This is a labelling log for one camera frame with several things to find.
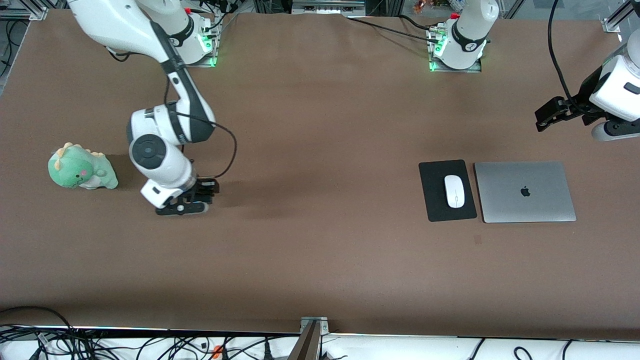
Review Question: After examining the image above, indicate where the white lower shelf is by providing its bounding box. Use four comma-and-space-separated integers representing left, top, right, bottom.
0, 326, 640, 360

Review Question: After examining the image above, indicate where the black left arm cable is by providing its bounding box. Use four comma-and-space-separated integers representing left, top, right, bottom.
547, 0, 581, 113

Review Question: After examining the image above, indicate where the black mouse pad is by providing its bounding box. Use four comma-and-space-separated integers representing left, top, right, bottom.
418, 159, 478, 223

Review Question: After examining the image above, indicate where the silver laptop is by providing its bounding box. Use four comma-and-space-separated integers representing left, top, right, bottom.
474, 161, 577, 224

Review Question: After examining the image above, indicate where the green dinosaur plush toy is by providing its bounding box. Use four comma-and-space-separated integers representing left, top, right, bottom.
47, 142, 119, 190

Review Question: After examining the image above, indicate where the white computer mouse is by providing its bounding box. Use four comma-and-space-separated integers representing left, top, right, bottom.
444, 174, 466, 209

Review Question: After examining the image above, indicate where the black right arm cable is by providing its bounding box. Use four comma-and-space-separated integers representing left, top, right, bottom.
162, 65, 238, 180

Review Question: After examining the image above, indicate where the grey metal pole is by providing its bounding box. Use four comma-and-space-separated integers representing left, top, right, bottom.
287, 321, 322, 360

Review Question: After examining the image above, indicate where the short black table cable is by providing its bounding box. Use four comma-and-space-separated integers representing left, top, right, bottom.
398, 14, 433, 30

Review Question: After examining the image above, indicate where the long black table cable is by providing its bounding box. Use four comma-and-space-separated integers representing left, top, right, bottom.
346, 16, 438, 42

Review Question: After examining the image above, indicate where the aluminium frame extrusion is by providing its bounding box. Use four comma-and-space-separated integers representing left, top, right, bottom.
0, 0, 49, 21
602, 0, 632, 34

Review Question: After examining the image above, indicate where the grey metal box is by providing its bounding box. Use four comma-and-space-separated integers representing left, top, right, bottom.
291, 0, 366, 16

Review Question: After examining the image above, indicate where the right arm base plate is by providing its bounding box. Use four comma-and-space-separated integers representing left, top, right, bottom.
187, 21, 217, 68

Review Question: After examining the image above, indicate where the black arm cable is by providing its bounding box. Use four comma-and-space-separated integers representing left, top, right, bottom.
162, 65, 238, 180
547, 0, 581, 113

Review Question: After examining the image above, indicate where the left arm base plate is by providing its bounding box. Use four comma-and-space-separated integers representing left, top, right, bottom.
428, 27, 484, 74

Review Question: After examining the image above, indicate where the metal table bracket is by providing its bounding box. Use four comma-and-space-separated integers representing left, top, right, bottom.
300, 316, 330, 336

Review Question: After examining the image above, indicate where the big black cable loop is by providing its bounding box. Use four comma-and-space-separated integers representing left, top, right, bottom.
0, 306, 77, 360

